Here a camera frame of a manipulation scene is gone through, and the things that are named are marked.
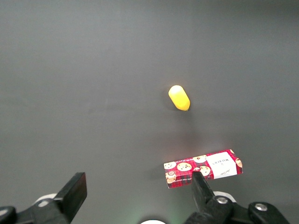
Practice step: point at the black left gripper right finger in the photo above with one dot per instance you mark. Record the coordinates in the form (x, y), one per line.
(205, 198)

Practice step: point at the red tartan cookie box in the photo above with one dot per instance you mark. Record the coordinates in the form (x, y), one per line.
(187, 166)

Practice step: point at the yellow lemon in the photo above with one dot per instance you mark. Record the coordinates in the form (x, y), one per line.
(179, 98)

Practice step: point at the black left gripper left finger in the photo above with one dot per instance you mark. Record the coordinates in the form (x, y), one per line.
(70, 198)

